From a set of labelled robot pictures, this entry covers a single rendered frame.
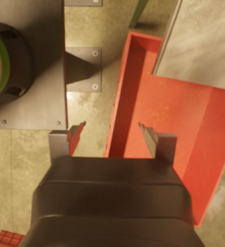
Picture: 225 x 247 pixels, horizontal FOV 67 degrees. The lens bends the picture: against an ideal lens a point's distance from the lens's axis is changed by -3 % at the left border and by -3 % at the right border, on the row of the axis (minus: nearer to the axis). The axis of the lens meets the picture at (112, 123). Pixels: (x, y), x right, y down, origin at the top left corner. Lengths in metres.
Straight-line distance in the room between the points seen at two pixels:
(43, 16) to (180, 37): 0.27
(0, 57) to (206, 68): 0.41
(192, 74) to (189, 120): 0.37
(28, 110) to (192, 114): 0.64
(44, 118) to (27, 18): 0.18
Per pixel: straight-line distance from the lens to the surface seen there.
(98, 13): 1.32
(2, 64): 0.30
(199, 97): 0.81
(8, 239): 2.10
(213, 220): 2.07
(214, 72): 0.49
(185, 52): 0.44
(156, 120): 0.77
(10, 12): 0.40
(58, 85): 0.36
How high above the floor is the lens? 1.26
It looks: 74 degrees down
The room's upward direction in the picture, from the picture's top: 179 degrees clockwise
